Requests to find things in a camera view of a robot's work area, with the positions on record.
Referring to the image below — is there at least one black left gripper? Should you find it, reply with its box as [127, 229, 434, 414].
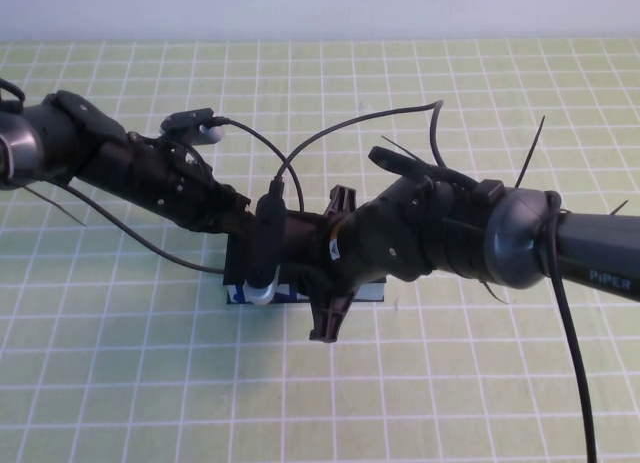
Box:
[119, 132, 252, 235]

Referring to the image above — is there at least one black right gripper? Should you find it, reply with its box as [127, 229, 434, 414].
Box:
[285, 183, 382, 345]

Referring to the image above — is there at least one black printed glasses case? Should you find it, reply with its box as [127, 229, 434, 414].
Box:
[222, 230, 389, 307]

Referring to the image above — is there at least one green checked tablecloth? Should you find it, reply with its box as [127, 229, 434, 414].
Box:
[0, 37, 640, 463]

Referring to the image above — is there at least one long black zip tie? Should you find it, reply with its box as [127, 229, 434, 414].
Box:
[516, 115, 547, 189]

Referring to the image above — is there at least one left camera black bracket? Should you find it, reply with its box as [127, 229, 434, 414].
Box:
[127, 130, 211, 177]

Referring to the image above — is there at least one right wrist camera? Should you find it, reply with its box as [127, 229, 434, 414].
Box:
[248, 192, 289, 307]

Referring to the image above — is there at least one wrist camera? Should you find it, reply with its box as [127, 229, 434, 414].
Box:
[159, 107, 225, 147]
[248, 192, 289, 307]

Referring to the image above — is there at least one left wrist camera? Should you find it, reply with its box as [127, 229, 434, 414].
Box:
[159, 107, 225, 147]

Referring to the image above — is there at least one left camera black cable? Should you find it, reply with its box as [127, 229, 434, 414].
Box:
[62, 116, 306, 274]

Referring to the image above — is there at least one camera black cable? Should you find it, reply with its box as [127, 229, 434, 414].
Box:
[62, 116, 306, 274]
[268, 100, 601, 463]

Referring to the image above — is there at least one right camera black cable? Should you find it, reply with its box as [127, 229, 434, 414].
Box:
[268, 100, 601, 463]

